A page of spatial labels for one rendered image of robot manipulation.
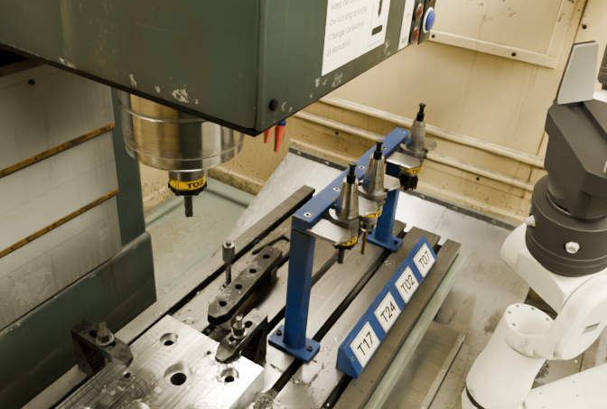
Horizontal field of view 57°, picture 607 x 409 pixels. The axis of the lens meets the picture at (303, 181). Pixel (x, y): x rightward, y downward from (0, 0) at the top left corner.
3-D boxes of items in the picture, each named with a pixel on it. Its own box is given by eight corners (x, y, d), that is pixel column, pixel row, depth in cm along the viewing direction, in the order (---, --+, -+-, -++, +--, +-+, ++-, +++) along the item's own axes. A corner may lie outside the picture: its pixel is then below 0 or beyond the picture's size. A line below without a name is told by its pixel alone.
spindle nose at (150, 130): (168, 110, 84) (163, 32, 78) (264, 134, 79) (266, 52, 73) (98, 154, 71) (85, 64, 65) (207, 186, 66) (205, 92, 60)
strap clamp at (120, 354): (141, 390, 103) (134, 332, 96) (127, 403, 101) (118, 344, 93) (92, 357, 109) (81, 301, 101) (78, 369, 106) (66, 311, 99)
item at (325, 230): (355, 234, 98) (356, 230, 97) (341, 249, 94) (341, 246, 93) (321, 220, 101) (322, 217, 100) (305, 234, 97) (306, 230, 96)
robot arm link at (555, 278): (497, 207, 60) (489, 273, 68) (574, 274, 53) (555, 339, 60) (578, 167, 63) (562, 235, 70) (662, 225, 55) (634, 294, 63)
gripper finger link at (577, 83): (568, 48, 49) (557, 106, 53) (606, 42, 49) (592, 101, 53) (561, 39, 50) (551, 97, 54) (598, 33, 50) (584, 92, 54)
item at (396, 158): (423, 162, 122) (424, 159, 122) (414, 171, 118) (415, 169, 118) (394, 153, 125) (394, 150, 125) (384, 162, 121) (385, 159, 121)
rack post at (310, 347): (321, 347, 115) (335, 231, 100) (307, 364, 111) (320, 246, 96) (281, 326, 119) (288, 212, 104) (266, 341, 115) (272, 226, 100)
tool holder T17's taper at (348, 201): (341, 202, 103) (346, 171, 100) (363, 211, 101) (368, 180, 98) (330, 213, 100) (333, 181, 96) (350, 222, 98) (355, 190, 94)
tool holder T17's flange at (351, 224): (339, 210, 105) (340, 199, 104) (368, 222, 103) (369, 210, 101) (322, 225, 101) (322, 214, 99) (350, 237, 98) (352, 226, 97)
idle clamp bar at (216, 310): (282, 271, 135) (283, 250, 131) (222, 342, 114) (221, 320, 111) (264, 264, 137) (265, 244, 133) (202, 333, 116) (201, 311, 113)
